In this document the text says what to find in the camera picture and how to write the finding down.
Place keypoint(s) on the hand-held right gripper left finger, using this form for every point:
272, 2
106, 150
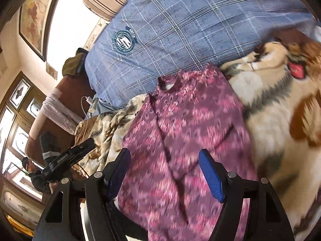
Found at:
117, 172

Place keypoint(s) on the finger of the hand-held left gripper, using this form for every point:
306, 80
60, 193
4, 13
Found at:
84, 147
76, 158

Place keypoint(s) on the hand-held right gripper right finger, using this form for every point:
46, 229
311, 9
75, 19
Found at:
210, 177

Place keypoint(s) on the pink floral shirt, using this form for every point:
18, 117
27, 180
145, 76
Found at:
185, 135

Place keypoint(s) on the brown armchair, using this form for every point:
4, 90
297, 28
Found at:
37, 128

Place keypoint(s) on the pale pink cloth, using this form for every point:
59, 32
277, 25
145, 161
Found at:
60, 110

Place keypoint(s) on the light blue cloth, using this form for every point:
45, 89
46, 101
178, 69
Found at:
102, 106

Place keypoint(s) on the wooden glass-door cabinet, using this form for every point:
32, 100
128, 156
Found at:
15, 120

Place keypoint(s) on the beige leaf-print blanket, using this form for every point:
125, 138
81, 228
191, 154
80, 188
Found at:
273, 133

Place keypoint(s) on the olive green cloth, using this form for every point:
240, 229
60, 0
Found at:
71, 64

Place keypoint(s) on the blue plaid duvet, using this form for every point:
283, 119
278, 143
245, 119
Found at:
180, 35

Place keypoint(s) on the small framed wall picture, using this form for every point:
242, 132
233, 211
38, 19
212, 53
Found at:
51, 70

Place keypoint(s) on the large framed wall picture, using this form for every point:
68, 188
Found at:
33, 17

